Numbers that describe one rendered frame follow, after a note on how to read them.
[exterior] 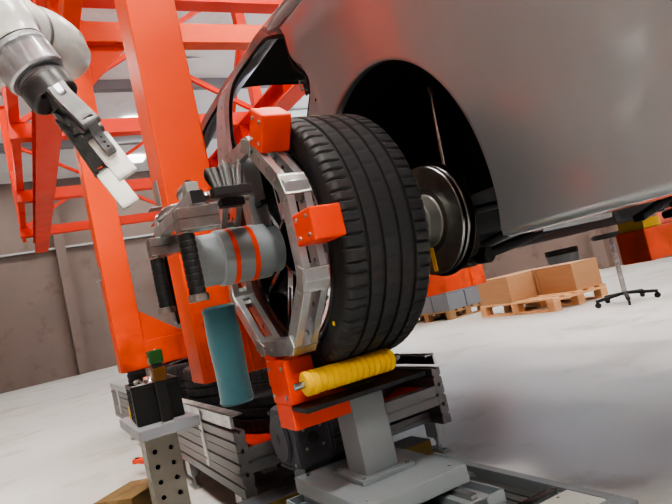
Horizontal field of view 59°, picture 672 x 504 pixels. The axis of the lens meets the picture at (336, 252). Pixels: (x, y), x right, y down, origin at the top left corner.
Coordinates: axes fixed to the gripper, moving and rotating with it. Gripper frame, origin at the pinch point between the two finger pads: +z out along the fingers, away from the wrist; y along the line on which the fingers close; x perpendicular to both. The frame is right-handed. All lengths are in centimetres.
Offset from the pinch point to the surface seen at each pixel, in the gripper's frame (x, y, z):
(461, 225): -72, 47, 44
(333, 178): -40, 26, 15
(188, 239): -9.1, 34.2, 6.5
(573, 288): -393, 451, 229
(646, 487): -67, 49, 131
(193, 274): -5.4, 34.8, 13.0
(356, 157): -50, 29, 14
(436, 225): -70, 54, 40
